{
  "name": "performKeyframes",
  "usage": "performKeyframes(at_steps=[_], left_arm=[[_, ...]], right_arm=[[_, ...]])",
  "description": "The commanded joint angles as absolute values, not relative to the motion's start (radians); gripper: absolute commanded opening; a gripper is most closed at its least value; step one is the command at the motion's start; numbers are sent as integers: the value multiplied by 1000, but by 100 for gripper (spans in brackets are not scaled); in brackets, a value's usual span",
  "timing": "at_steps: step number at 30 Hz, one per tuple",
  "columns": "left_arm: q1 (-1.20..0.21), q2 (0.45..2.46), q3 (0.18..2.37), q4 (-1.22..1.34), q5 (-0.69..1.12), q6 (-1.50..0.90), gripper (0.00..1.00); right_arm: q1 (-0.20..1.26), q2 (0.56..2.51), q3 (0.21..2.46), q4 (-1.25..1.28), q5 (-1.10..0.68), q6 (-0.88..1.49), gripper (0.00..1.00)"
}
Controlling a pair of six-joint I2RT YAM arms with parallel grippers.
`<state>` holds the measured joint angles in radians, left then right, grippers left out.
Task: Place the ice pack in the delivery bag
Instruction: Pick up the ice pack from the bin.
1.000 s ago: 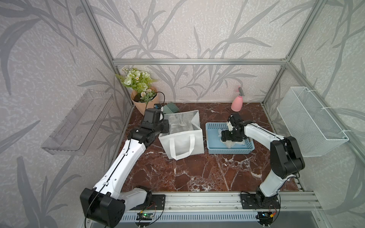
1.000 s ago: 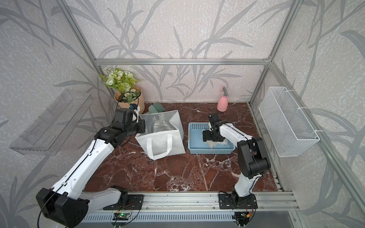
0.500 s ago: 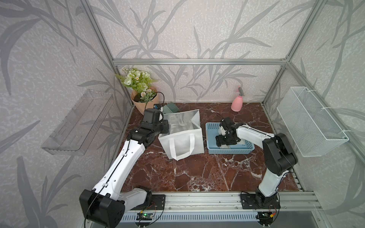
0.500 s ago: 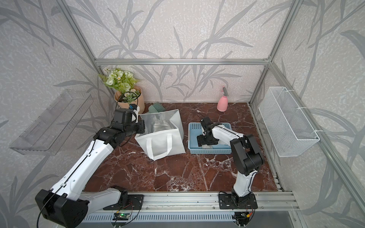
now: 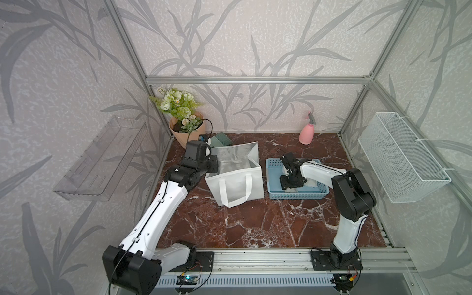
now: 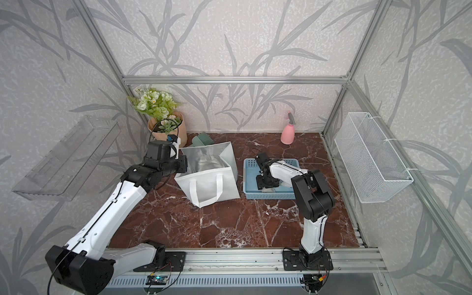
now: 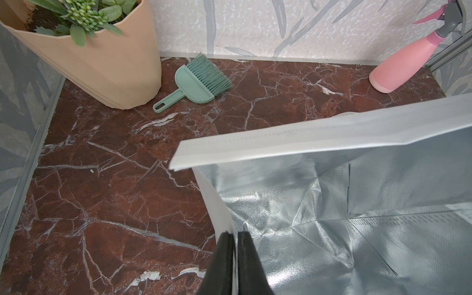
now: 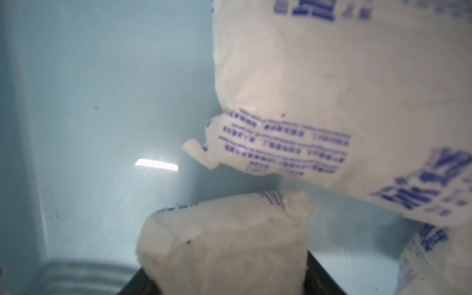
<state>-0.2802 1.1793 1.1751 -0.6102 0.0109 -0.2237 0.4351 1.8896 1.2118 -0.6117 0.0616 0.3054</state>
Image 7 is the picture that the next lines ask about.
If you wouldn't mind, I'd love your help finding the green hand brush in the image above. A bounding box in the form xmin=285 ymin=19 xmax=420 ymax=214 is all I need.
xmin=152 ymin=54 xmax=232 ymax=113

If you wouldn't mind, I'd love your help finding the green white artificial plant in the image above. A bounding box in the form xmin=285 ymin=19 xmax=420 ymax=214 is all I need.
xmin=27 ymin=0 xmax=138 ymax=47

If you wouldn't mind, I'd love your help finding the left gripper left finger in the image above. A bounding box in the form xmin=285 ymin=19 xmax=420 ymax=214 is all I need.
xmin=196 ymin=232 xmax=235 ymax=295

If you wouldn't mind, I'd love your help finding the peach flower pot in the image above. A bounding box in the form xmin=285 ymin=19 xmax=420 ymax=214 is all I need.
xmin=1 ymin=1 xmax=162 ymax=109

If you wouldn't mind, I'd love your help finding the pink spray bottle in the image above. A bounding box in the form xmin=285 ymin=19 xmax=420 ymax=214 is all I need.
xmin=369 ymin=1 xmax=465 ymax=93

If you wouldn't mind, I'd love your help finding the white insulated delivery bag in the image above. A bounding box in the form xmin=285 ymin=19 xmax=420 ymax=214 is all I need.
xmin=170 ymin=94 xmax=472 ymax=295

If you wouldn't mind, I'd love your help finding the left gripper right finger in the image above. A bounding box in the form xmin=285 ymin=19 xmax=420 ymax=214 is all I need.
xmin=237 ymin=231 xmax=274 ymax=295

